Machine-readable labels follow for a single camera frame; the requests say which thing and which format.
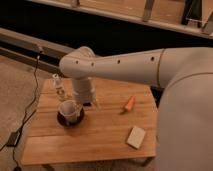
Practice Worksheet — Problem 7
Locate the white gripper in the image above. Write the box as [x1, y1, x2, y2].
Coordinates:
[73, 91, 99, 108]

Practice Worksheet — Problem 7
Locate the clear plastic cup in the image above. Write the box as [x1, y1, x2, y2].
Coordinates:
[58, 100, 80, 125]

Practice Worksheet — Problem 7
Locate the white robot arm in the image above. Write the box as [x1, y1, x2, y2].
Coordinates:
[59, 47, 213, 171]

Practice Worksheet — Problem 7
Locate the clear glass bottle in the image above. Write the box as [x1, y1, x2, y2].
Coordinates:
[52, 74, 70, 101]

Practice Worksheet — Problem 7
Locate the orange carrot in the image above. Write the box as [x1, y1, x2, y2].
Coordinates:
[124, 96, 136, 111]

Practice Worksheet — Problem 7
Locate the wooden table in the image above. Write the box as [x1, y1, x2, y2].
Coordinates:
[21, 79, 157, 165]

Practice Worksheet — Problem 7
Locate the beige sponge block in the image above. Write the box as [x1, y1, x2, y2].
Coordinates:
[126, 126, 146, 149]

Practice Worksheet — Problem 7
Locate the black power adapter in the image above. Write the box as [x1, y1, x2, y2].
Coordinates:
[6, 132, 21, 147]

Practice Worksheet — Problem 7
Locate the black cable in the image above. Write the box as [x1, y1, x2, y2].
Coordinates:
[0, 53, 43, 171]

